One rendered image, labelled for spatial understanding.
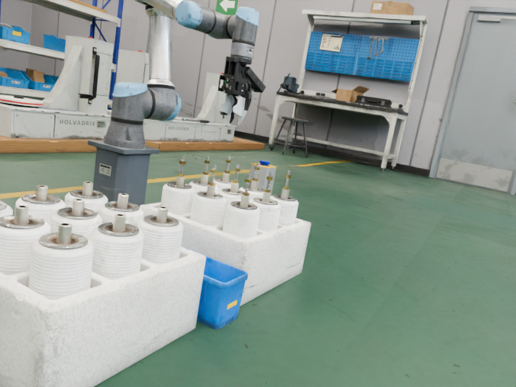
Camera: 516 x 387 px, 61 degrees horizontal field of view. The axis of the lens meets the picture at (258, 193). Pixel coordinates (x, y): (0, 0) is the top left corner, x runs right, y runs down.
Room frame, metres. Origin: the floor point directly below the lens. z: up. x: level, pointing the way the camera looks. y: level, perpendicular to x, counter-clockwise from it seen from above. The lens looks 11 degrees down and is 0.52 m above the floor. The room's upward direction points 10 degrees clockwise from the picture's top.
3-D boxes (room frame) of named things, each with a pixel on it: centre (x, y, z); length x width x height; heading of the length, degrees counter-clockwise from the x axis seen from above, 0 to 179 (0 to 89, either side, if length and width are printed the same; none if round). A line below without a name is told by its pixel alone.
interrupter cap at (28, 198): (0.90, 0.46, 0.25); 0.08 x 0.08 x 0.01
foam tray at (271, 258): (1.32, 0.08, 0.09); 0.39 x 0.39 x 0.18; 60
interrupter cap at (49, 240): (0.68, 0.30, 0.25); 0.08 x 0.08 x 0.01
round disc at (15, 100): (2.95, 1.70, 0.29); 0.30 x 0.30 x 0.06
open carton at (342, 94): (5.91, -0.97, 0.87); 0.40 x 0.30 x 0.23; 49
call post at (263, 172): (1.61, 0.00, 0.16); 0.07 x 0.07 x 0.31; 60
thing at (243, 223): (1.16, 0.03, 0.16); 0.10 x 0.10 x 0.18
